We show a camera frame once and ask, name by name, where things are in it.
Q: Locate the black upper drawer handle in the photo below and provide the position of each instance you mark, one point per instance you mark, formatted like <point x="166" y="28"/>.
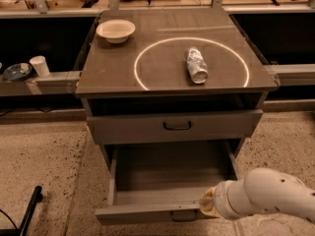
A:
<point x="177" y="127"/>

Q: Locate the white bowl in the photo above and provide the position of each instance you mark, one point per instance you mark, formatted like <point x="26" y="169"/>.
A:
<point x="115" y="31"/>

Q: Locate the white paper cup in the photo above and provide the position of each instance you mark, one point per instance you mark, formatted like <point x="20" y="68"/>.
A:
<point x="40" y="66"/>

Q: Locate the black drawer handle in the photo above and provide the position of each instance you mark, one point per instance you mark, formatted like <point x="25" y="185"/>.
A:
<point x="177" y="127"/>
<point x="183" y="215"/>

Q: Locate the grey drawer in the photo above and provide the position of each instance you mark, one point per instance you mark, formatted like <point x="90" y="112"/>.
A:
<point x="148" y="181"/>
<point x="147" y="128"/>

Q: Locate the grey drawer cabinet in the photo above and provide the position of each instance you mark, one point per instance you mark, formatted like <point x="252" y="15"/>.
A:
<point x="148" y="74"/>

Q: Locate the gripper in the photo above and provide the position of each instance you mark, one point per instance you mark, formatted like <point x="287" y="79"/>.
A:
<point x="220" y="199"/>

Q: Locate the black stand bar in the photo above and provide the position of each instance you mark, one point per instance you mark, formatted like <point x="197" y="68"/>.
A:
<point x="36" y="198"/>

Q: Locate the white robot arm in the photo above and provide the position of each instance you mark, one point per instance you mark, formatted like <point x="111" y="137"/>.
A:
<point x="261" y="191"/>

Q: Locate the black lower drawer handle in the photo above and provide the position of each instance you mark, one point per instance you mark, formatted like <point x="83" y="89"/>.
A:
<point x="183" y="215"/>

